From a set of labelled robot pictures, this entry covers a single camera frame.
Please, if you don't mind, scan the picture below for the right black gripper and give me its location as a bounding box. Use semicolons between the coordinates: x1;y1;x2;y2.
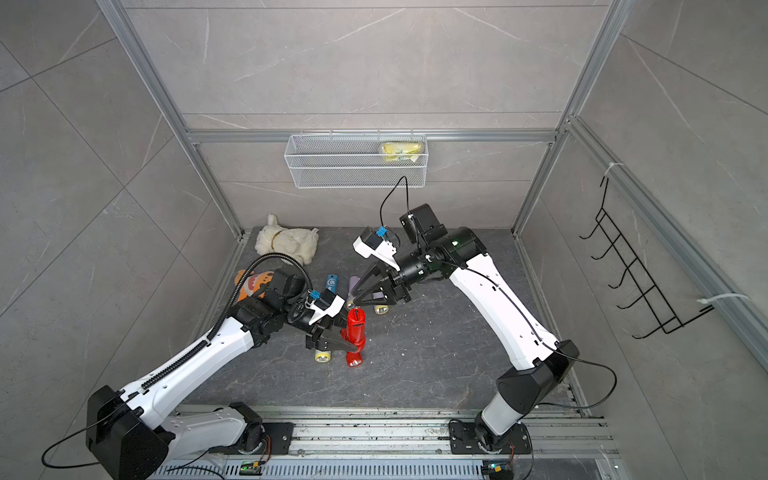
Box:
352;250;431;307

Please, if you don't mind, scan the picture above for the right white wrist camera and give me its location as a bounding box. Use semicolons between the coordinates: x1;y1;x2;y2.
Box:
353;226;401;271

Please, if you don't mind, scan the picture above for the blue flashlight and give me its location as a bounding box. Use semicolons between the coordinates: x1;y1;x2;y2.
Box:
325;274;339;293

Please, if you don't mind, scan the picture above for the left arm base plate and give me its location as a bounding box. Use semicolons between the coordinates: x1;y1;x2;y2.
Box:
208;421;296;457

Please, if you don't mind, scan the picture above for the black wall hook rack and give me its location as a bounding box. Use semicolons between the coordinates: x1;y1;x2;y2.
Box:
579;177;715;340

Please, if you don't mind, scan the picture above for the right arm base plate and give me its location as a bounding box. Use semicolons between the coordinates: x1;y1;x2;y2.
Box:
447;418;533;455

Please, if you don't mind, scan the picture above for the purple flashlight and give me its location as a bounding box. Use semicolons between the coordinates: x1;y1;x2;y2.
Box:
372;292;389;315
346;275;360;310

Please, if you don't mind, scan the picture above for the black corrugated cable left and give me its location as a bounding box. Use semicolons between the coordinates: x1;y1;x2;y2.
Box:
206;252;314;343

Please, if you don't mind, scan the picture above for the orange plush toy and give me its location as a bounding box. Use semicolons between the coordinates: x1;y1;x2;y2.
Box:
236;271;274;302

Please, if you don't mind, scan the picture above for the white wire wall basket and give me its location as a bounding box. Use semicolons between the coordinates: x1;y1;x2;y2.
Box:
284;133;429;189

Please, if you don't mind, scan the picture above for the yellow item in basket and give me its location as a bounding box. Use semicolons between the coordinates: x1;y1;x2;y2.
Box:
378;141;424;163

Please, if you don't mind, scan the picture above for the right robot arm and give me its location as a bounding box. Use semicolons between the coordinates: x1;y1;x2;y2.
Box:
350;204;580;452

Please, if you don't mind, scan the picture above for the green flashlight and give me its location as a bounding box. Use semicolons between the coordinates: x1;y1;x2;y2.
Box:
314;350;332;363

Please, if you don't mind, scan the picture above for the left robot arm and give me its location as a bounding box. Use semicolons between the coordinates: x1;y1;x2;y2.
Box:
86;269;364;479

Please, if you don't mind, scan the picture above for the red flashlight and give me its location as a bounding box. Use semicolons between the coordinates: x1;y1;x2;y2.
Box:
342;308;366;368

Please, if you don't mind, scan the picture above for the white plush dog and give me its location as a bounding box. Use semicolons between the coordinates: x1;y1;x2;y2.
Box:
255;213;319;266

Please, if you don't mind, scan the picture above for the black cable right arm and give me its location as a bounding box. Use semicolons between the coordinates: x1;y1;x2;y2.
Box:
379;175;619;412

